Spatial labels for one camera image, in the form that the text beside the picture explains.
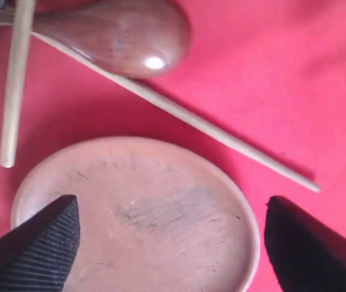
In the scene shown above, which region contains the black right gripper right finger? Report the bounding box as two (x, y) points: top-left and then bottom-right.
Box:
(264, 196), (346, 291)

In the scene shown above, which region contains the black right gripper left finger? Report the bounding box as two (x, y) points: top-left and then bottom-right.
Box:
(0, 195), (80, 291)

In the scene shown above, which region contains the brown wooden plate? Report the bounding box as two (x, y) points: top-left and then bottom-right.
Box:
(11, 137), (260, 291)

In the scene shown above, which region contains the brown wooden spoon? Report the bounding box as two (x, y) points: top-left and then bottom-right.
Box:
(0, 0), (191, 79)

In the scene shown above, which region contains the red table cloth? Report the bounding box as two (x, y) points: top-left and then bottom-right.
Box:
(0, 0), (346, 292)

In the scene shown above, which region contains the lower wooden chopstick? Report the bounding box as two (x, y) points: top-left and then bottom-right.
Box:
(0, 0), (36, 168)

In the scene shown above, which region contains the wooden chopstick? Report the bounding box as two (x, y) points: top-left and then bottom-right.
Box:
(0, 0), (36, 168)
(32, 32), (321, 193)

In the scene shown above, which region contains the upper wooden chopstick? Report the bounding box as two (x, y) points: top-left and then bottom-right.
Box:
(32, 32), (321, 193)

